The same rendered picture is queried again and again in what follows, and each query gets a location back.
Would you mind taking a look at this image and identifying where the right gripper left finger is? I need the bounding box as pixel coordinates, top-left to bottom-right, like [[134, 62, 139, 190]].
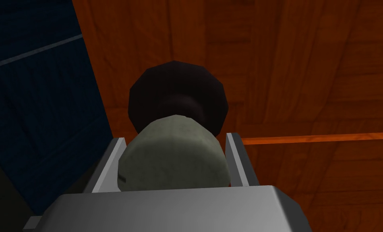
[[83, 137, 127, 194]]

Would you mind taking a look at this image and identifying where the grey and black door knob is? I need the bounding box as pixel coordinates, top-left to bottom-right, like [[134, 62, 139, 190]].
[[117, 60, 231, 192]]

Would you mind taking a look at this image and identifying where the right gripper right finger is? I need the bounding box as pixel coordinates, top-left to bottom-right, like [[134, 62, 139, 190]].
[[225, 132, 260, 188]]

